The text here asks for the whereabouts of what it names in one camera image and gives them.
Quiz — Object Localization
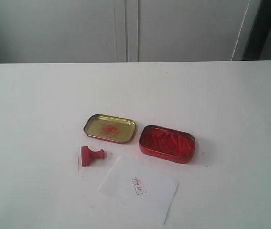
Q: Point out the red rubber stamp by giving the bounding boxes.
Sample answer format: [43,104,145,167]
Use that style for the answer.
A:
[81,146,105,167]

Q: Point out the red ink pad tin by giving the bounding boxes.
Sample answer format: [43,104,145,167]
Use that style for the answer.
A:
[139,125,195,164]

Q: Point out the gold tin lid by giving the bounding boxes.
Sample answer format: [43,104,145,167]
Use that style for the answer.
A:
[83,114,137,144]

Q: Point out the white paper sheet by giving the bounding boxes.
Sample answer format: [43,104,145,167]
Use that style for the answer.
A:
[98,156,179,225]

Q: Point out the white cabinet doors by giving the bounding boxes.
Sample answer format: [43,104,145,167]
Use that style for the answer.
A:
[0,0,260,63]

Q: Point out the dark metal post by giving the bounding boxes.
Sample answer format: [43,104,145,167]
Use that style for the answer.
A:
[242,0,271,61]

